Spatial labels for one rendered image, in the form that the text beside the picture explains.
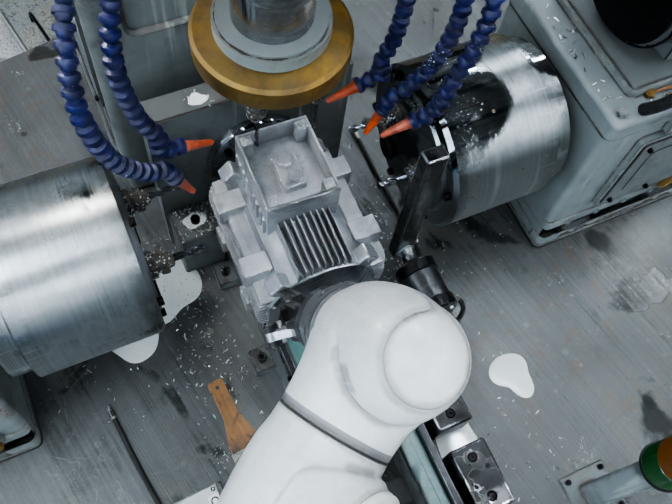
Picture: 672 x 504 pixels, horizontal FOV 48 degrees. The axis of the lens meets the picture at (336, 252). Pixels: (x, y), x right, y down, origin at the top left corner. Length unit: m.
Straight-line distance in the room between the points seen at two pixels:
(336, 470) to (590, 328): 0.85
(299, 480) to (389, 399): 0.09
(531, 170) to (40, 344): 0.69
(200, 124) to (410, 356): 0.60
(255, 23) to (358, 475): 0.45
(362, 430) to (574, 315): 0.82
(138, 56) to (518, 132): 0.53
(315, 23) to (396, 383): 0.44
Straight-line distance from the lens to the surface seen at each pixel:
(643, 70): 1.17
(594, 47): 1.17
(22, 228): 0.95
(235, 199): 1.04
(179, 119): 1.03
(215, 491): 0.91
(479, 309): 1.31
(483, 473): 1.17
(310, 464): 0.58
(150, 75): 1.14
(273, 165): 1.00
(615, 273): 1.43
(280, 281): 0.96
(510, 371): 1.29
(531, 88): 1.10
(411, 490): 1.14
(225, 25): 0.83
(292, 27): 0.81
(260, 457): 0.60
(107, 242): 0.93
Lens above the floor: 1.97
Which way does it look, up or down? 64 degrees down
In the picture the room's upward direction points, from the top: 11 degrees clockwise
